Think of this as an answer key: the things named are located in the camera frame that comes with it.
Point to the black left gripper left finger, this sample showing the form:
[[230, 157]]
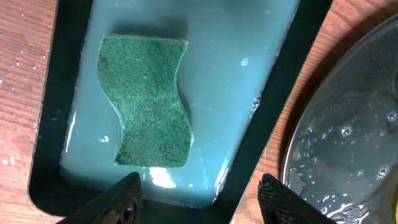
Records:
[[122, 203]]

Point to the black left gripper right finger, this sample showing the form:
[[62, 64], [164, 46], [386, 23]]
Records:
[[280, 205]]

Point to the black rectangular water tray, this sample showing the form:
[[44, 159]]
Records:
[[242, 61]]

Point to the green yellow sponge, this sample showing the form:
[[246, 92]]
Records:
[[138, 75]]

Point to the round black tray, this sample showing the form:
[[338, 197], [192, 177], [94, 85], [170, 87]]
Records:
[[342, 156]]

